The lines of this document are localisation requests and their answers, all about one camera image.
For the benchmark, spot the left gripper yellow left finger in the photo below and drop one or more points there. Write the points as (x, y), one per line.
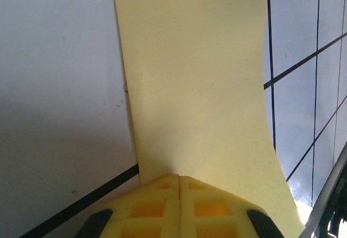
(151, 221)

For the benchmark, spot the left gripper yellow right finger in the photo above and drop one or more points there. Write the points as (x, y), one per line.
(211, 221)

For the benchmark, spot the yellow cloth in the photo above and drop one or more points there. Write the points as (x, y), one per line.
(195, 86)

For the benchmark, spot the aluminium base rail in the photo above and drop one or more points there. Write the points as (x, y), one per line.
(339, 183)

